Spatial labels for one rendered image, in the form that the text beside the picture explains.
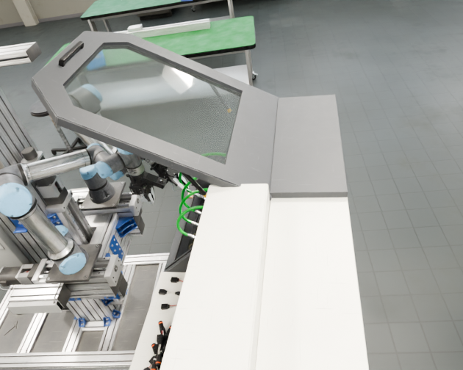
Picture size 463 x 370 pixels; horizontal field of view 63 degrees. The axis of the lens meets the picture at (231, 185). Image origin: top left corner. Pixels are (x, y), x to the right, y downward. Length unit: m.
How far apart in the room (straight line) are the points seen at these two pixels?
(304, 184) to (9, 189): 1.07
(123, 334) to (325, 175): 1.82
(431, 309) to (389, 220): 0.81
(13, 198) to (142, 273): 1.59
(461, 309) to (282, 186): 1.89
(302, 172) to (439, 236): 2.05
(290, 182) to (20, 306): 1.48
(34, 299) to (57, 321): 0.88
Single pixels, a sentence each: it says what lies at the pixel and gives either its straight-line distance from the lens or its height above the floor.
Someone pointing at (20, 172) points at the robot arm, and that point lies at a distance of 1.71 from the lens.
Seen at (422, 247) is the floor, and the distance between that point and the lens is 3.26.
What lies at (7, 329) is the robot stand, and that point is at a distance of 3.23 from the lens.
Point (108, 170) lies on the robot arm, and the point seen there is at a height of 1.53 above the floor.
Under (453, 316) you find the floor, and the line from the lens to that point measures 2.97.
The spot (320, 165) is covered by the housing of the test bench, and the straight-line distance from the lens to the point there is 1.51.
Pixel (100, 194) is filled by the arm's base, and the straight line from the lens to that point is 2.32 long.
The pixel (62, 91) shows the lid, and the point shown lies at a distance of 1.52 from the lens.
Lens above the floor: 2.46
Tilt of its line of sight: 41 degrees down
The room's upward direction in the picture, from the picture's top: 11 degrees counter-clockwise
